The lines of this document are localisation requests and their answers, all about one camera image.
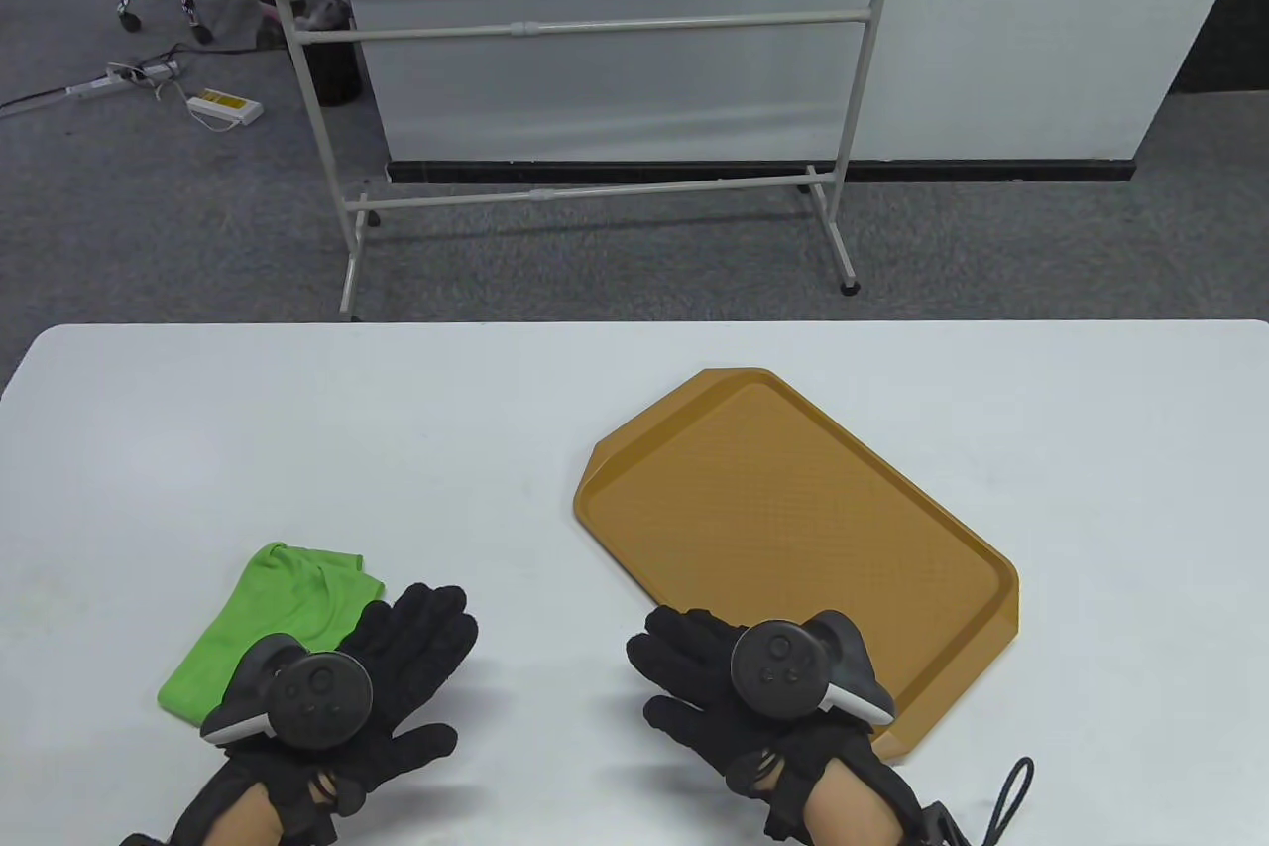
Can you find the person's right hand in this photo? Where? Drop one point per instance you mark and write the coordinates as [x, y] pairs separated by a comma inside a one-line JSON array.
[[694, 658]]

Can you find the person's right forearm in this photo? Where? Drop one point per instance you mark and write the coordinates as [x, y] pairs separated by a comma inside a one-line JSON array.
[[853, 811]]

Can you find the person's left forearm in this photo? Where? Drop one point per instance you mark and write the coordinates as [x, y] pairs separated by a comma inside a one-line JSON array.
[[248, 816]]

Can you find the black white right controller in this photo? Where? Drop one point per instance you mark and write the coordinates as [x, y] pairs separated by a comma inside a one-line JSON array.
[[778, 667]]

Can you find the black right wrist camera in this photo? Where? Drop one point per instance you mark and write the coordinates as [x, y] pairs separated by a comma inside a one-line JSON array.
[[944, 828]]

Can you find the black trash bin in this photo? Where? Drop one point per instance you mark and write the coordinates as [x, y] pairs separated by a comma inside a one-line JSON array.
[[337, 72]]

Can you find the brown plastic food tray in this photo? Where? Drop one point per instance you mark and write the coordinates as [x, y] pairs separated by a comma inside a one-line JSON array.
[[773, 509]]

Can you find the black white controller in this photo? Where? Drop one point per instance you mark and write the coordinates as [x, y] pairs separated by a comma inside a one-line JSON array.
[[778, 667], [317, 692]]

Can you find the black white left controller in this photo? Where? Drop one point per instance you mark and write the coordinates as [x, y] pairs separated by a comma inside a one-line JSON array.
[[317, 692]]

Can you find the white yellow-labelled power strip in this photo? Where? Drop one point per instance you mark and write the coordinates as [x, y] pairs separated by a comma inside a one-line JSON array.
[[228, 105]]

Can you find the gray bag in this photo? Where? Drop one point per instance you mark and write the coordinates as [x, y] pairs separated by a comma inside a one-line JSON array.
[[243, 18]]

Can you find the green square towel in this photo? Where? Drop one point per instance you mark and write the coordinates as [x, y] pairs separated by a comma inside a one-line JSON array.
[[288, 598]]

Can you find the person's left hand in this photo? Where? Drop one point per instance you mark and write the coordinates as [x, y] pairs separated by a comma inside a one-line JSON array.
[[416, 648]]

